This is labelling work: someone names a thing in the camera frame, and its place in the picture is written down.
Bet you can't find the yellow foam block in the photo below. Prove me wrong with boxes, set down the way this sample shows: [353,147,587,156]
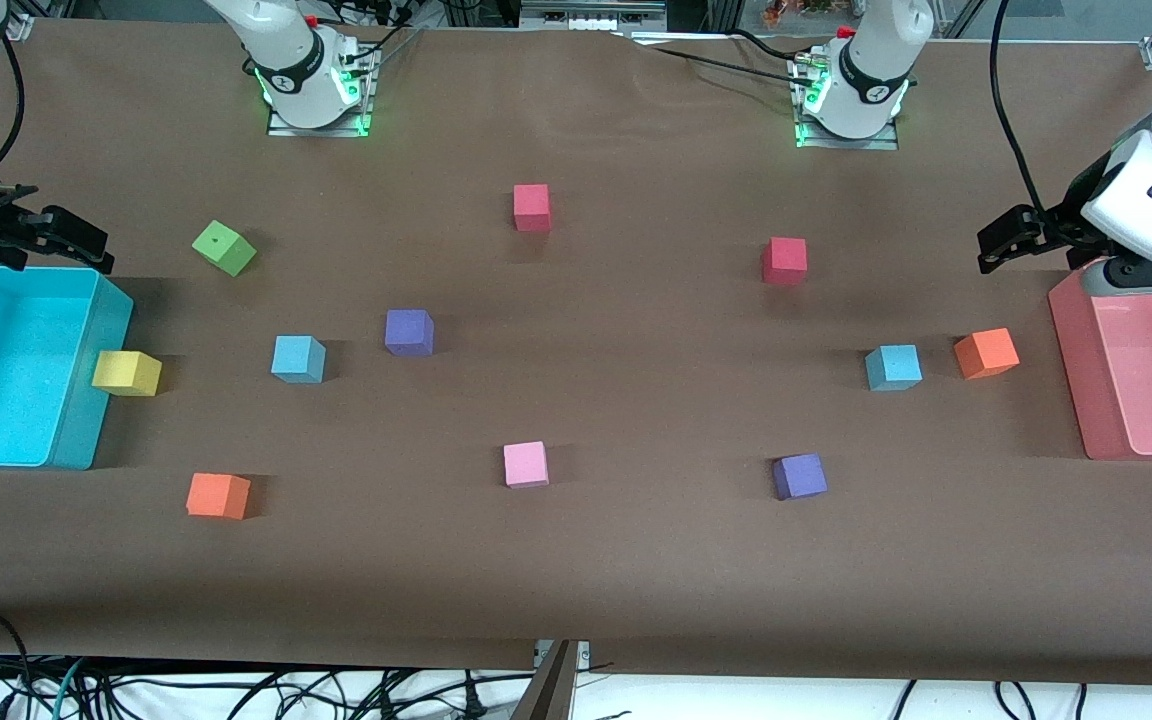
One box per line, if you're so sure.
[91,350,163,397]

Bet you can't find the brown table cover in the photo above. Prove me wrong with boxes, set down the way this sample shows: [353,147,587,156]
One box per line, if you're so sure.
[0,18,1152,687]

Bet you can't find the light blue foam block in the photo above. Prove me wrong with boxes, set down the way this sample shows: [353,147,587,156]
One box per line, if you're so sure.
[865,344,924,392]
[270,335,327,385]

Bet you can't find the grey equipment box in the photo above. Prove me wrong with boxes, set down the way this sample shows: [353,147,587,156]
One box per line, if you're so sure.
[521,0,667,33]

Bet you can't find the black cable on table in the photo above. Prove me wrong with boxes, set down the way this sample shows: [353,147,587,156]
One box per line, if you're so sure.
[626,35,807,83]

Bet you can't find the red foam block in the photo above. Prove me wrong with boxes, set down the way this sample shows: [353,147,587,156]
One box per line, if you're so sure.
[762,237,808,286]
[513,184,552,233]

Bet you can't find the pink plastic bin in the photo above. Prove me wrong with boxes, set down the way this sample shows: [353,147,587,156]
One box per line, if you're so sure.
[1048,268,1152,461]

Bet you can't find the purple foam block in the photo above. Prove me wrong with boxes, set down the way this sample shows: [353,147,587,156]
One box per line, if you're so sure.
[772,453,828,501]
[384,309,435,358]

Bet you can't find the green foam block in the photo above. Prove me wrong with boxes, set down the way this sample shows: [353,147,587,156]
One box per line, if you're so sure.
[192,220,258,277]

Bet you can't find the pink foam block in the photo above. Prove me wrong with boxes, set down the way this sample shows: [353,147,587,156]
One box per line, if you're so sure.
[503,441,550,490]

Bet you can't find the silver metal bracket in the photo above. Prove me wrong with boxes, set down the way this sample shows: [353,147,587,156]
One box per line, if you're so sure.
[534,640,592,669]

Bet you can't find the teal cable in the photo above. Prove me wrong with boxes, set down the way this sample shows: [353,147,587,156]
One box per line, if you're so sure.
[51,658,89,720]

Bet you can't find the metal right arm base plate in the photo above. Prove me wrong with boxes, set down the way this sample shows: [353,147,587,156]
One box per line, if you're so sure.
[267,108,374,139]

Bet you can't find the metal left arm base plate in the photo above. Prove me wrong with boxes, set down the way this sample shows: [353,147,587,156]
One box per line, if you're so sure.
[796,120,900,152]

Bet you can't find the orange foam block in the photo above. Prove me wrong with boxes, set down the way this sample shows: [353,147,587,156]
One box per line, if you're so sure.
[954,328,1021,381]
[186,473,252,521]

